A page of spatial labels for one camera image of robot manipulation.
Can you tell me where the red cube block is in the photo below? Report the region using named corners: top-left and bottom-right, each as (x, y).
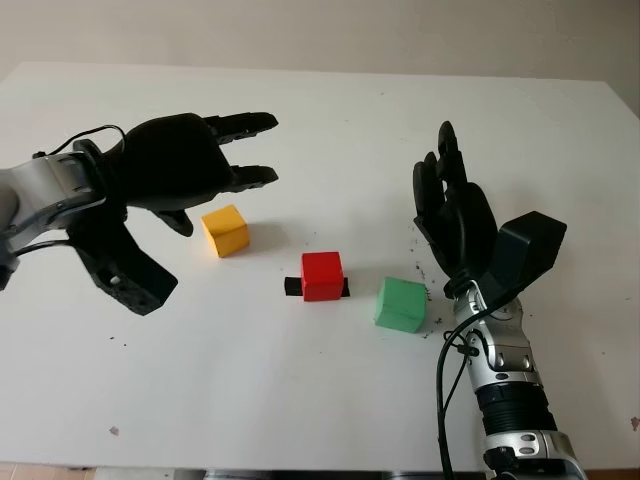
top-left (300, 251), bottom-right (345, 303)

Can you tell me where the black tape strip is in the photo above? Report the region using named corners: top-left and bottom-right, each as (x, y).
top-left (283, 276), bottom-right (351, 299)

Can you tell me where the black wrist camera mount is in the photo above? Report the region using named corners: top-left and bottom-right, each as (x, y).
top-left (482, 210), bottom-right (568, 306)
top-left (67, 139), bottom-right (179, 317)

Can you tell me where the yellow cube block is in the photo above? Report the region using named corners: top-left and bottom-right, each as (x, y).
top-left (200, 203), bottom-right (250, 259)

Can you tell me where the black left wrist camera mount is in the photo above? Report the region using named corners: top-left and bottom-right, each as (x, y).
top-left (67, 139), bottom-right (179, 317)

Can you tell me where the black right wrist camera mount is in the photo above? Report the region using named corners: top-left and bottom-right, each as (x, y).
top-left (482, 210), bottom-right (568, 306)

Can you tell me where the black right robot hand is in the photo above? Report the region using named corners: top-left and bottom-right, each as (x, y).
top-left (412, 120), bottom-right (500, 299)

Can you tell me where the green cube block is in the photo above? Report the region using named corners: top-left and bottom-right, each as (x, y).
top-left (373, 276), bottom-right (428, 334)

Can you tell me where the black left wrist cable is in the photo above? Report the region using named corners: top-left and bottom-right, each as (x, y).
top-left (34, 123), bottom-right (127, 156)

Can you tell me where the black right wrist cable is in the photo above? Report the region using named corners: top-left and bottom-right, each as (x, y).
top-left (435, 294), bottom-right (521, 480)

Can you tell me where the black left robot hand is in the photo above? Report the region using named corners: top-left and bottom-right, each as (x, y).
top-left (107, 111), bottom-right (280, 237)

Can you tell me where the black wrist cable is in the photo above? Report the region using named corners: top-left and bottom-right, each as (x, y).
top-left (435, 294), bottom-right (521, 480)
top-left (34, 123), bottom-right (127, 156)

